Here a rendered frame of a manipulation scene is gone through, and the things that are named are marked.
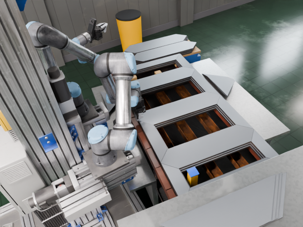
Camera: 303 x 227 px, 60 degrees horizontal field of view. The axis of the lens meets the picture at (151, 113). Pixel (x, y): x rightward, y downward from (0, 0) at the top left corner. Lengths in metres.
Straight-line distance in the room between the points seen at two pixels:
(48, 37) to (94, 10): 3.02
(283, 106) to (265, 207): 2.40
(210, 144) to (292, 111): 1.94
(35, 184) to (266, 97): 2.98
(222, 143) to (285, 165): 0.46
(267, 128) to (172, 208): 1.16
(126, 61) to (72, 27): 3.24
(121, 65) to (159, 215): 0.79
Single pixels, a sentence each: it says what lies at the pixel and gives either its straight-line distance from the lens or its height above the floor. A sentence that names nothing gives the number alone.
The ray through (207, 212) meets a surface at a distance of 1.37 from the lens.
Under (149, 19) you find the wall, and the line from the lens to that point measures 5.14.
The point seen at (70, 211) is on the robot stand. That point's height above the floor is 0.95.
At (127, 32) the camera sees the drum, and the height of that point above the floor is 0.44.
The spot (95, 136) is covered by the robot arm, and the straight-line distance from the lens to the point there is 1.45.
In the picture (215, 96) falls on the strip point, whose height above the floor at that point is 0.86.
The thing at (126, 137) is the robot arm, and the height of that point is 1.25.
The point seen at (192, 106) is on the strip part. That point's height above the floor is 0.86.
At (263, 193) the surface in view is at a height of 1.07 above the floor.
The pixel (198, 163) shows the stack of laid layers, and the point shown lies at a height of 0.84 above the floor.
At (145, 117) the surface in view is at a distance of 2.09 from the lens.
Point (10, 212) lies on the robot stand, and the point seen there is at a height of 0.21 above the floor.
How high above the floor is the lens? 2.29
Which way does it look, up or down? 43 degrees down
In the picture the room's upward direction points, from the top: 5 degrees counter-clockwise
